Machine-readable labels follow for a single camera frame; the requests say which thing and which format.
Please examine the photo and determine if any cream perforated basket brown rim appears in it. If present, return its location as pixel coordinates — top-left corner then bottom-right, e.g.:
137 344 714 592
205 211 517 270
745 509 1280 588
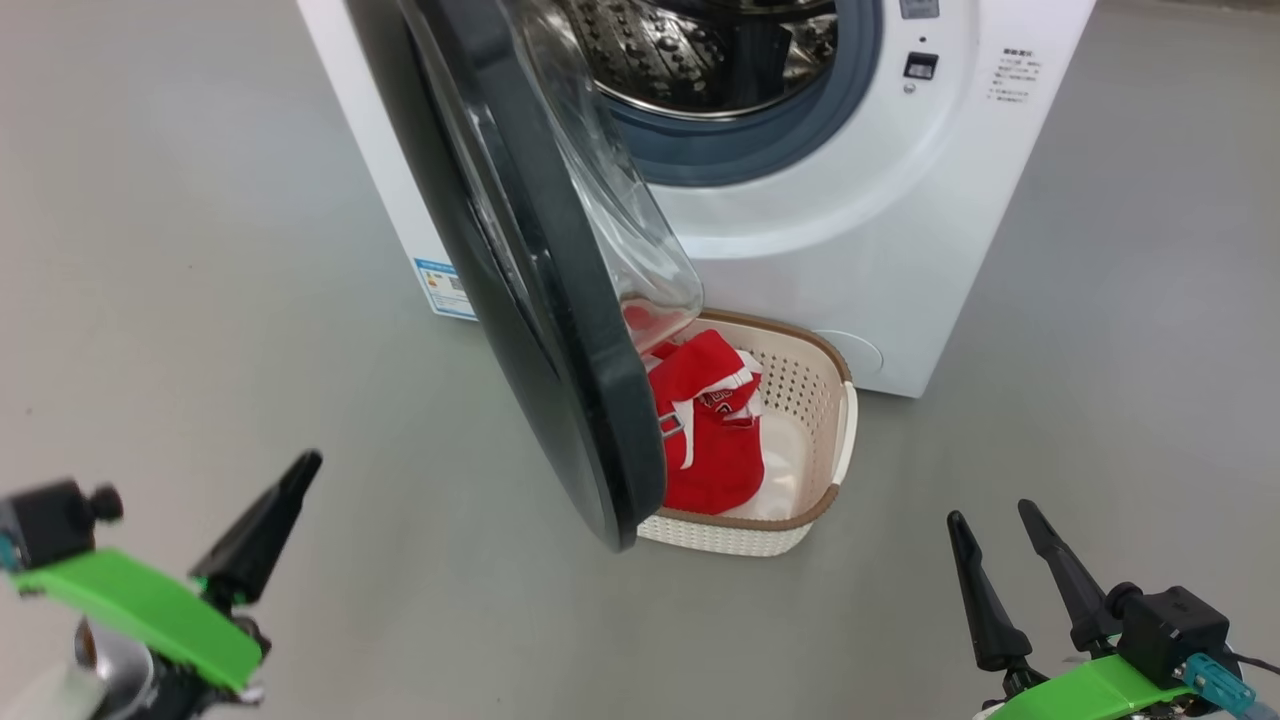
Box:
618 308 860 558

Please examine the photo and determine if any blue energy label sticker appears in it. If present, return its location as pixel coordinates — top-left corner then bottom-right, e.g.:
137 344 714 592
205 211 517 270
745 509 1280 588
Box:
414 258 478 321

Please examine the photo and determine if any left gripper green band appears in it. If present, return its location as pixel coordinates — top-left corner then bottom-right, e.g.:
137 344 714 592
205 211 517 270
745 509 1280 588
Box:
14 450 324 707

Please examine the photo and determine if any red and white garment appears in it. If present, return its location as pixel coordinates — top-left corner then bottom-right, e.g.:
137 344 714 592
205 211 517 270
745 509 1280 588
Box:
622 305 767 517

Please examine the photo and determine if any white front-load washing machine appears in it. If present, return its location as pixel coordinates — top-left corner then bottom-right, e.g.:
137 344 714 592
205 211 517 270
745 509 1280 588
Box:
297 0 1099 400

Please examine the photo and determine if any dark round washing machine door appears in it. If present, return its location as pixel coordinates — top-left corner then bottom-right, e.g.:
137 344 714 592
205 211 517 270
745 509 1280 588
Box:
345 0 707 554

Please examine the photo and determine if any grey rubber door gasket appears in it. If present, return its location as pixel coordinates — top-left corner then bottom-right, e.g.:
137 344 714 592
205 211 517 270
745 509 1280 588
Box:
598 0 885 189

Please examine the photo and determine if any printed text label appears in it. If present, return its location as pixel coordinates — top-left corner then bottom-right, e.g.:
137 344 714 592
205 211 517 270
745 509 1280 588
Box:
989 45 1037 107

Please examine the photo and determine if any round filter cover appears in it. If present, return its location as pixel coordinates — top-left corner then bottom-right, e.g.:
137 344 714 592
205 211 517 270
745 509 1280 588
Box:
814 330 886 380

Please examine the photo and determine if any teal right camera connector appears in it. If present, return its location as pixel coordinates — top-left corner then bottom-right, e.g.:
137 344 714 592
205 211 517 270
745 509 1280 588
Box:
1184 652 1280 720

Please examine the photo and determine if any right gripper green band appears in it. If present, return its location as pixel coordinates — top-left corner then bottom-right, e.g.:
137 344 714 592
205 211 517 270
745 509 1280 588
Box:
946 499 1202 720

